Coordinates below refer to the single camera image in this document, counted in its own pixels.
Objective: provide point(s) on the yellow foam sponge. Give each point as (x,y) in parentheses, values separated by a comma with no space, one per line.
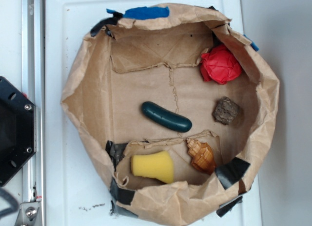
(158,166)

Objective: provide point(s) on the crumpled red paper ball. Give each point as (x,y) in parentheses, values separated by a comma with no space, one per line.
(219,65)

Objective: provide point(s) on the metal corner bracket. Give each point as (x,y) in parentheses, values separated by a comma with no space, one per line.
(29,214)

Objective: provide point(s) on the brown paper bag bin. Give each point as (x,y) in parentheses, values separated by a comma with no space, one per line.
(158,60)

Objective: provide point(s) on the aluminium extrusion rail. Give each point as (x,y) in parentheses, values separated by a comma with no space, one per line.
(33,85)

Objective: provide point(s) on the white plastic tray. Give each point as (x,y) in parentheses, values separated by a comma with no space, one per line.
(74,193)

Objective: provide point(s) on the brown rough rock cube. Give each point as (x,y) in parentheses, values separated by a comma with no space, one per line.
(226,111)

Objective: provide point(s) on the brown glossy seashell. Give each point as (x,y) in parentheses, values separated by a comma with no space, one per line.
(202,156)

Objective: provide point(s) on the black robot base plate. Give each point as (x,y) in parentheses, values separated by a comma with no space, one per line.
(17,130)

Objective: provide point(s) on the dark green plastic pickle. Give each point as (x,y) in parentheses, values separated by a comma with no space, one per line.
(165,117)

